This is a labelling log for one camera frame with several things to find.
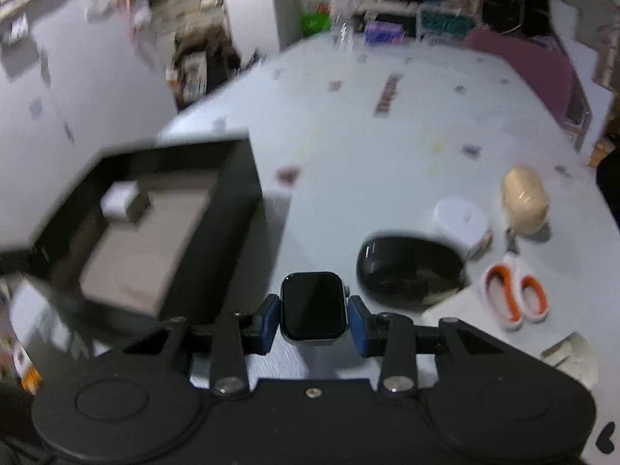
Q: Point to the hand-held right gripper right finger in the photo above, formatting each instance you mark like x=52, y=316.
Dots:
x=359, y=325

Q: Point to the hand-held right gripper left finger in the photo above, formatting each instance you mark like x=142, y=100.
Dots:
x=265, y=324

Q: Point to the black smartwatch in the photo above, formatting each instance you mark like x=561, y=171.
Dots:
x=312, y=307

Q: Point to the black oval case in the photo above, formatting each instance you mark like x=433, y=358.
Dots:
x=387, y=261

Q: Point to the black storage box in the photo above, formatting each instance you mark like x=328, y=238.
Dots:
x=237, y=193

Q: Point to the white round charger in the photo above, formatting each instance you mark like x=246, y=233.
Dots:
x=457, y=220

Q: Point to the beige earbuds case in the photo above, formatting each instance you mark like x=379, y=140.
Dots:
x=525, y=198

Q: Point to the white plug adapter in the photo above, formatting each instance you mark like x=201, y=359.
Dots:
x=574, y=356

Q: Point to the orange white scissors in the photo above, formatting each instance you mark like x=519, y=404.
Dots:
x=530, y=295

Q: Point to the white cube charger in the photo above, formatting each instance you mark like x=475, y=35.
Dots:
x=118, y=201

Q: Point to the orange white carton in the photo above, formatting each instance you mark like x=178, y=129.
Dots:
x=26, y=368

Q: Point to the chair with hung clothes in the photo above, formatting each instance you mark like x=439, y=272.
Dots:
x=203, y=65

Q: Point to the purple tissue box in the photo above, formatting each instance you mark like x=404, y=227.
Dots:
x=383, y=34

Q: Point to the green plastic bag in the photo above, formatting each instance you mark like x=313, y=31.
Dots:
x=316, y=22

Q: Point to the clear water bottle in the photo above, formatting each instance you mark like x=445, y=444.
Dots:
x=341, y=14

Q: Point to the teal lettered box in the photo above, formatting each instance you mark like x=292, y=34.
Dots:
x=445, y=22

